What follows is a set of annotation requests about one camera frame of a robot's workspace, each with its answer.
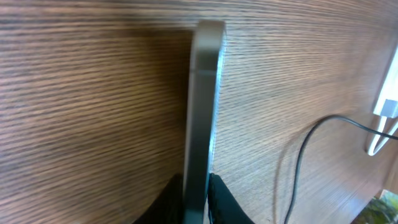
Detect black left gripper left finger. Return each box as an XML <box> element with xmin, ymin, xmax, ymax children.
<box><xmin>133</xmin><ymin>174</ymin><xmax>183</xmax><ymax>224</ymax></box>

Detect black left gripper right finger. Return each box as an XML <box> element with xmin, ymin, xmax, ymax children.
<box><xmin>208</xmin><ymin>173</ymin><xmax>254</xmax><ymax>224</ymax></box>

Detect black USB charging cable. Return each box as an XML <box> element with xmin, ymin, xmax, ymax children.
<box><xmin>283</xmin><ymin>114</ymin><xmax>398</xmax><ymax>224</ymax></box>

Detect blue Galaxy S25 smartphone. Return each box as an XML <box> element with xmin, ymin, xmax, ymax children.
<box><xmin>182</xmin><ymin>20</ymin><xmax>226</xmax><ymax>224</ymax></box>

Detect colourful patterned cloth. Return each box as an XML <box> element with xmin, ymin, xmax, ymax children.
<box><xmin>351</xmin><ymin>190</ymin><xmax>397</xmax><ymax>224</ymax></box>

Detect white cables at corner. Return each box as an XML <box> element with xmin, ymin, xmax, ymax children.
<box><xmin>366</xmin><ymin>46</ymin><xmax>398</xmax><ymax>157</ymax></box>

